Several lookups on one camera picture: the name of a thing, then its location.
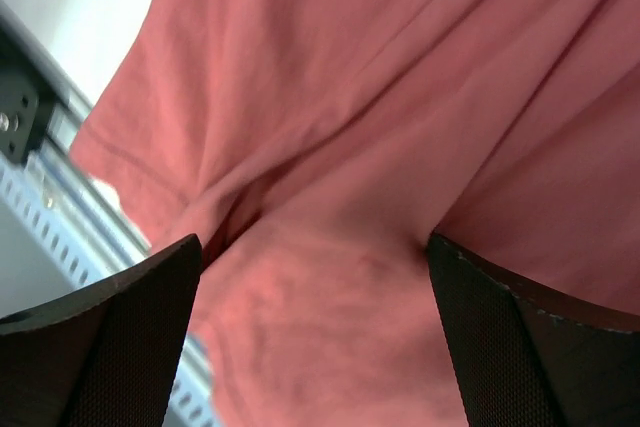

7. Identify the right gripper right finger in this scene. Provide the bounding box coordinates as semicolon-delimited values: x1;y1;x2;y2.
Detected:
427;234;639;426

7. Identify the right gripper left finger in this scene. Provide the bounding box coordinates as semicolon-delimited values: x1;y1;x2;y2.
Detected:
1;235;202;427

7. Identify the pink red garment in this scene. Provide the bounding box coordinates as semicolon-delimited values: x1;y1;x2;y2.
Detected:
71;0;639;426

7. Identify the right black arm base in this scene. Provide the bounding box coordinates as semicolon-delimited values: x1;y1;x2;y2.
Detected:
1;30;57;165

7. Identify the white slotted cable duct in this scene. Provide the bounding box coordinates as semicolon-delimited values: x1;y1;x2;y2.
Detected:
0;151;221;427

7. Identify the aluminium mounting rail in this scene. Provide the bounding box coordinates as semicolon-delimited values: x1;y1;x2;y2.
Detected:
1;6;149;288

